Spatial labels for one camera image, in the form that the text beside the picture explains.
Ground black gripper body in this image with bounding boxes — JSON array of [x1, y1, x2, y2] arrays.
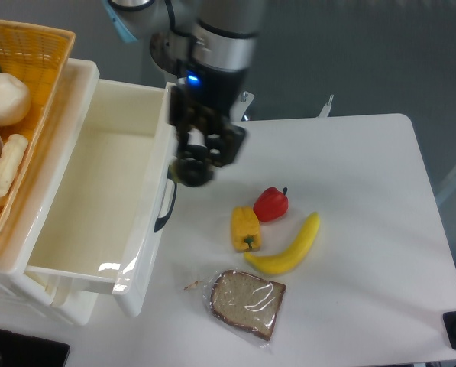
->
[[169, 68, 247, 154]]

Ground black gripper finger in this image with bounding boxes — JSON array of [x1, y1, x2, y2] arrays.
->
[[170, 122, 197, 164], [206, 125, 247, 167]]

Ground dark purple mangosteen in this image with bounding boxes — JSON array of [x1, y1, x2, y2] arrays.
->
[[169, 158, 214, 187]]

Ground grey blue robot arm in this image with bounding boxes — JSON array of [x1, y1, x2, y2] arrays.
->
[[104, 1, 267, 174]]

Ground open upper white drawer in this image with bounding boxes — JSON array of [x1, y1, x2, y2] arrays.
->
[[29, 80, 176, 317]]

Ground white drawer cabinet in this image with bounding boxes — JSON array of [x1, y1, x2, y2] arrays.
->
[[0, 58, 99, 325]]

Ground red bell pepper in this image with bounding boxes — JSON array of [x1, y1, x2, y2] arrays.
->
[[253, 187, 289, 222]]

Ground yellow bell pepper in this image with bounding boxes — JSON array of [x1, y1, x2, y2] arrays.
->
[[231, 206, 262, 252]]

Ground yellow banana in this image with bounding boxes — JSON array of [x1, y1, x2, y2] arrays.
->
[[244, 212, 321, 275]]

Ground bagged brown bread slice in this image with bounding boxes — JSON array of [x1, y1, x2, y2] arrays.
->
[[183, 269, 286, 348]]

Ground knobbly beige bread roll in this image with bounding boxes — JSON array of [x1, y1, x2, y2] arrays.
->
[[0, 134, 28, 206]]

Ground yellow woven basket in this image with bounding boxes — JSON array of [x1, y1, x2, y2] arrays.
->
[[0, 19, 76, 237]]

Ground round white bun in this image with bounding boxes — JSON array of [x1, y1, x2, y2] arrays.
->
[[0, 73, 31, 127]]

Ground black device bottom left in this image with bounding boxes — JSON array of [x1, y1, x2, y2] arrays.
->
[[0, 329, 70, 367]]

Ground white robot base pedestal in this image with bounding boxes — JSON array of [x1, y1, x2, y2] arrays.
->
[[149, 31, 255, 122]]

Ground dark drawer handle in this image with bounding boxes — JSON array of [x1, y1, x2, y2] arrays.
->
[[154, 168, 178, 232]]

